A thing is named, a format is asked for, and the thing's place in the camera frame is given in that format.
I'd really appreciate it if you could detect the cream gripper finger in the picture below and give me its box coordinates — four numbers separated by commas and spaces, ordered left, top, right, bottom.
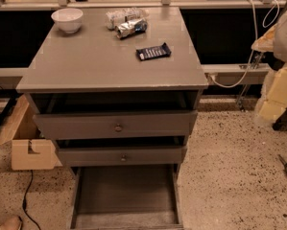
254, 63, 287, 123

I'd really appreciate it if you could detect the blue rxbar blueberry bar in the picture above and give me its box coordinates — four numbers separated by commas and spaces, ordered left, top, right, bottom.
136, 43, 172, 61

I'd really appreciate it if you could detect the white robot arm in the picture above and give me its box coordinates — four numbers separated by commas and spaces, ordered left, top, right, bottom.
251, 11, 287, 123

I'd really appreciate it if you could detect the grey drawer cabinet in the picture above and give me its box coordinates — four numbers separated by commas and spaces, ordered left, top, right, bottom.
15, 6, 209, 230

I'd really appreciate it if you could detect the grey top drawer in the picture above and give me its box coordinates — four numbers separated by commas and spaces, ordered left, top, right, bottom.
34, 111, 198, 140

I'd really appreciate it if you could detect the grey open bottom drawer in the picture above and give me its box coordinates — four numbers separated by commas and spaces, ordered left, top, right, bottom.
67, 165, 184, 230

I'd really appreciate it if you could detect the grey middle drawer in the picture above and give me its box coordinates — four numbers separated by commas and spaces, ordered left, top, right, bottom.
58, 146, 187, 167

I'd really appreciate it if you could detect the silver foil snack bag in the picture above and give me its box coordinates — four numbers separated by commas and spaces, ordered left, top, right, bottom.
115, 18, 148, 39

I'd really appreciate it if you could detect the white crumpled snack bag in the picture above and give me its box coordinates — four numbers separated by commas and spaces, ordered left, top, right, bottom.
105, 8, 149, 30

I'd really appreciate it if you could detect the white ceramic bowl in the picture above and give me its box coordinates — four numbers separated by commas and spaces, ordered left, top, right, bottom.
51, 8, 84, 34

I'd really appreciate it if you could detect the cardboard box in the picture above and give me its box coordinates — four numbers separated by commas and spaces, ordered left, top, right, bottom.
0, 96, 61, 171

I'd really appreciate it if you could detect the beige shoe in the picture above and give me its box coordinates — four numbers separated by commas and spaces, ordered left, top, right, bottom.
0, 217, 22, 230

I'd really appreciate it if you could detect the metal rail shelf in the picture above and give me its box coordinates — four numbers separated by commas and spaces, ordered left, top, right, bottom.
203, 63, 271, 85

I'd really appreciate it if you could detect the white hanging cable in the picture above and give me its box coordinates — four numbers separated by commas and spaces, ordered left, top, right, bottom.
209, 0, 281, 89

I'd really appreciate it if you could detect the black floor cable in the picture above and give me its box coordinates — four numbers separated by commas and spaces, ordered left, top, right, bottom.
22, 170, 41, 230

